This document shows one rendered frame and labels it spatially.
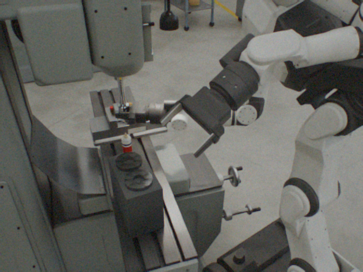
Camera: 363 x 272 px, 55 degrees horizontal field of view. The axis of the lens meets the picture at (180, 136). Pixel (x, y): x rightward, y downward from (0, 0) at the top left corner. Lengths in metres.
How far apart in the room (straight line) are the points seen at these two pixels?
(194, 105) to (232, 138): 2.47
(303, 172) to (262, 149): 1.92
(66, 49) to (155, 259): 0.72
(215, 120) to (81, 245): 1.13
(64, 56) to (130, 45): 0.22
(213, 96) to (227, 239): 1.73
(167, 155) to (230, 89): 0.99
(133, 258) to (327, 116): 0.72
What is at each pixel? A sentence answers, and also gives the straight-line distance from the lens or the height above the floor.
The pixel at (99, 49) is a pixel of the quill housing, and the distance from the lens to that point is 1.22.
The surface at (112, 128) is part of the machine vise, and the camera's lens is 1.59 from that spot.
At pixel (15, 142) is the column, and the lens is 1.30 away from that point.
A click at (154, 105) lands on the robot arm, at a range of 1.40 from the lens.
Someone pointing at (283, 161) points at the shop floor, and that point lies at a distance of 3.05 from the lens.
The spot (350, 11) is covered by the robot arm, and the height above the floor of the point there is 1.65.
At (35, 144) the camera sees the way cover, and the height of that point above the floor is 1.07.
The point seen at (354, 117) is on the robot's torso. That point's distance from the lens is 1.03.
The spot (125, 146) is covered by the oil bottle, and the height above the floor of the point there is 0.98.
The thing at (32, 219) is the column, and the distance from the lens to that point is 1.50.
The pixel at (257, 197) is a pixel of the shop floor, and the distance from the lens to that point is 2.68.
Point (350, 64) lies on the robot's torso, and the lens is 1.00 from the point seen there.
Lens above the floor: 1.89
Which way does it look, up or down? 36 degrees down
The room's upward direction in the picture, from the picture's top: straight up
